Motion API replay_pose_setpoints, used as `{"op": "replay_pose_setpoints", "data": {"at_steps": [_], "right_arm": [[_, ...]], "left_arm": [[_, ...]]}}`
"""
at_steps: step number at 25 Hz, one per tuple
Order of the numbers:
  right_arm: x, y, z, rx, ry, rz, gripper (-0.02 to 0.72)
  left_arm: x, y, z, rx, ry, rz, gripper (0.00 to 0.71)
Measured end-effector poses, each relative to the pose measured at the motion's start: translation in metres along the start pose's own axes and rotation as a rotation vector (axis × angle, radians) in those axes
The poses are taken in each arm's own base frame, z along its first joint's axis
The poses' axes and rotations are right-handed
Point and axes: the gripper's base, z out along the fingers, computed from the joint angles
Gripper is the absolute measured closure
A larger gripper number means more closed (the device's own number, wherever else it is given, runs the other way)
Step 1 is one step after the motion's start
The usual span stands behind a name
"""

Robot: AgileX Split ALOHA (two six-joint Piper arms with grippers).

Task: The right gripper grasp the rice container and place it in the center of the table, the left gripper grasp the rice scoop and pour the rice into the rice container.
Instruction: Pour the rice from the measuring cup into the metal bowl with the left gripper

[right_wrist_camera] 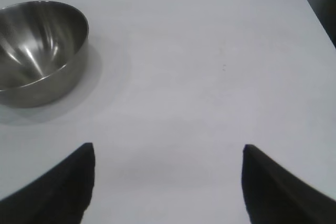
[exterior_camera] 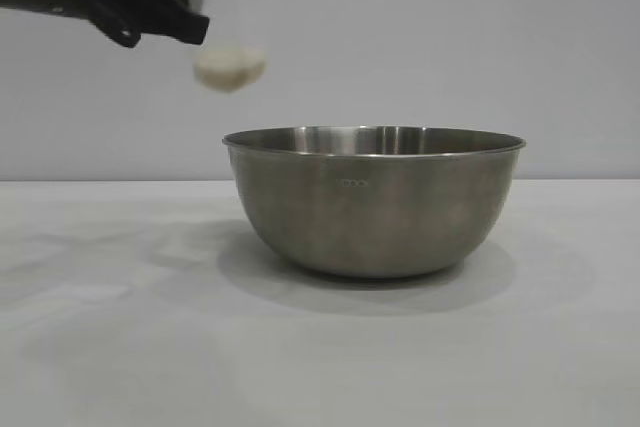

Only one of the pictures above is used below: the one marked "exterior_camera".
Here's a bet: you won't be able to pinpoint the translucent plastic measuring cup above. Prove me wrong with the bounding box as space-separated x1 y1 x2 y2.
189 0 269 97

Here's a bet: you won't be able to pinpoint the white rice grains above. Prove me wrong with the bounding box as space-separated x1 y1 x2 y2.
194 45 266 96

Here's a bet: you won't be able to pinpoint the stainless steel mixing bowl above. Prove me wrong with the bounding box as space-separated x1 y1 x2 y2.
222 125 529 280

